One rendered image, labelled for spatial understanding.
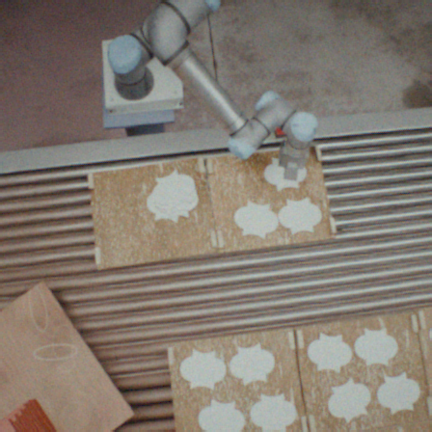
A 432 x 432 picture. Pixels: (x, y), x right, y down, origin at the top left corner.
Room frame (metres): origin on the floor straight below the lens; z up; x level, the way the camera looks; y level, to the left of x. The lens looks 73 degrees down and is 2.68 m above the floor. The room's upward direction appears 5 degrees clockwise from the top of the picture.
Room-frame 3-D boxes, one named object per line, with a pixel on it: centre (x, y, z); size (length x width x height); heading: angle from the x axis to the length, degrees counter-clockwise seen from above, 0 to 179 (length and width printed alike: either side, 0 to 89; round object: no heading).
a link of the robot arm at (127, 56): (1.01, 0.35, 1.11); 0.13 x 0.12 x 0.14; 142
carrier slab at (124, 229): (0.52, 0.22, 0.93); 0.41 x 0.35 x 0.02; 104
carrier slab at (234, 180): (0.61, -0.18, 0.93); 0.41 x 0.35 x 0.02; 102
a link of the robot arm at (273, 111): (0.75, -0.14, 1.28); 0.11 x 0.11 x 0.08; 52
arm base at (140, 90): (1.01, 0.35, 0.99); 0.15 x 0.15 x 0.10
